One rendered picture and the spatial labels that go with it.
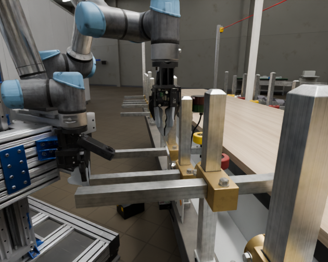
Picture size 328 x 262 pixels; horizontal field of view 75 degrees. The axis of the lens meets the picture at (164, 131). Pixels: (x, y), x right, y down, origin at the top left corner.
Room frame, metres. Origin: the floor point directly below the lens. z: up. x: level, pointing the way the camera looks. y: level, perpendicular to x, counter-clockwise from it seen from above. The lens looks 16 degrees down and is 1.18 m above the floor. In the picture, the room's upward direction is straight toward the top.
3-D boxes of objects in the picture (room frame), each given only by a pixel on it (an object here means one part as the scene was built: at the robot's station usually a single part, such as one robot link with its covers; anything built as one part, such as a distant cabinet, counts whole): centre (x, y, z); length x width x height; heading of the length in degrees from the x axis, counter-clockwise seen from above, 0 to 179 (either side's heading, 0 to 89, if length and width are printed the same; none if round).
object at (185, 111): (0.69, -0.07, 0.86); 0.03 x 0.03 x 0.48; 8
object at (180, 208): (0.72, -0.04, 0.75); 0.26 x 0.01 x 0.10; 8
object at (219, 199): (0.42, -0.11, 0.95); 0.13 x 0.06 x 0.05; 8
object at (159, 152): (0.89, 0.02, 0.83); 0.43 x 0.03 x 0.04; 98
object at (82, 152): (0.61, 0.27, 0.97); 0.09 x 0.08 x 0.12; 98
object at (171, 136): (0.94, -0.04, 0.92); 0.03 x 0.03 x 0.48; 8
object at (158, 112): (0.60, 0.01, 1.04); 0.06 x 0.03 x 0.09; 8
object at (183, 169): (0.67, -0.08, 0.85); 0.13 x 0.06 x 0.05; 8
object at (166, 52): (0.61, -0.01, 1.23); 0.08 x 0.08 x 0.05
